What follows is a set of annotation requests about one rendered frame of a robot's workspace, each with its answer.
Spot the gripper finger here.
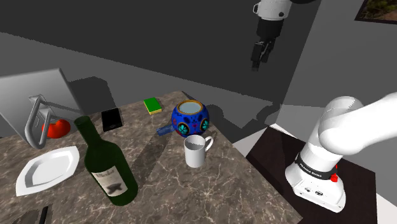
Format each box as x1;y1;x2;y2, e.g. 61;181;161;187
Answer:
261;38;277;63
251;41;265;73

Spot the blue painted round vase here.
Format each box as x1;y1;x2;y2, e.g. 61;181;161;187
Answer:
171;99;210;137

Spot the green and yellow sponge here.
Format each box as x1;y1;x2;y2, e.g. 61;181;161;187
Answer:
143;97;163;116

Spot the white mug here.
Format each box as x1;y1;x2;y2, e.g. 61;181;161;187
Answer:
183;134;214;169

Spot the small blue bottle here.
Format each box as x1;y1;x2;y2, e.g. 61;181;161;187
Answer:
156;124;176;137

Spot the green wine bottle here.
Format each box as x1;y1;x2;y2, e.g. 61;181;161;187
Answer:
73;115;139;207

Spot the red tomato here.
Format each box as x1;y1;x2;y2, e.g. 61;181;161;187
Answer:
41;118;72;139

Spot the grey bent metal faucet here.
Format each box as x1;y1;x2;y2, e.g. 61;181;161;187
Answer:
24;94;52;150

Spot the white plate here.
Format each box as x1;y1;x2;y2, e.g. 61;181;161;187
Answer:
15;146;80;197

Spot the large grey box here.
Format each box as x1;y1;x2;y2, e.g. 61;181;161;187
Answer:
0;68;85;139

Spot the black slim bar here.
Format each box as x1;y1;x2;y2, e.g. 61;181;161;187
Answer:
38;206;50;224

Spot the dark framed wall picture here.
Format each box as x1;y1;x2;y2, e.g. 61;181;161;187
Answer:
354;0;397;24

